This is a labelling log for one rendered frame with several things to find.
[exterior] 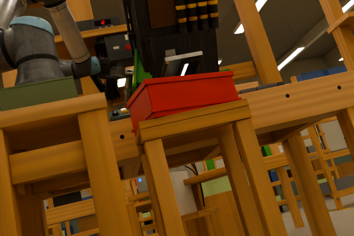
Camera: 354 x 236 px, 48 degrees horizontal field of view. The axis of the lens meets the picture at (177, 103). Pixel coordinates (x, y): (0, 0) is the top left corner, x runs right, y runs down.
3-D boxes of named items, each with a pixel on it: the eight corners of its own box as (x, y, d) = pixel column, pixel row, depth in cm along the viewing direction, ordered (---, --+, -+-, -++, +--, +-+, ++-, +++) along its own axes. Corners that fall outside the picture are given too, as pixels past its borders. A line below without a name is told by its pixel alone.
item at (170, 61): (203, 57, 163) (202, 50, 164) (166, 64, 160) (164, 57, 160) (188, 89, 200) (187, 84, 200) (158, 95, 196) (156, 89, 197)
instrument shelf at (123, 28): (218, 15, 220) (217, 8, 221) (53, 42, 202) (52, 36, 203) (209, 36, 243) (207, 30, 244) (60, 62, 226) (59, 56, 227)
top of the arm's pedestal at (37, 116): (107, 106, 97) (104, 91, 98) (-33, 134, 90) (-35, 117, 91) (109, 136, 127) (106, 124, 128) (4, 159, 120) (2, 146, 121)
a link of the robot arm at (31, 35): (48, 49, 108) (40, 6, 111) (2, 62, 109) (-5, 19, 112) (65, 64, 120) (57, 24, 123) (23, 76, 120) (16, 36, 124)
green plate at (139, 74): (151, 93, 174) (152, 49, 180) (133, 91, 173) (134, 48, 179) (150, 101, 184) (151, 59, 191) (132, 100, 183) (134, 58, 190)
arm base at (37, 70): (71, 81, 108) (65, 48, 110) (12, 88, 102) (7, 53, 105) (68, 99, 121) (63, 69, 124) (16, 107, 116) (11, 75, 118)
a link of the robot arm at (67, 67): (69, 67, 166) (73, 58, 175) (43, 74, 166) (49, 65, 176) (76, 84, 169) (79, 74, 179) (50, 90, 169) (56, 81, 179)
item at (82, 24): (97, 29, 213) (95, 18, 215) (69, 34, 210) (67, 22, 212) (98, 35, 220) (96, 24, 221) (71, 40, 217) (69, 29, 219)
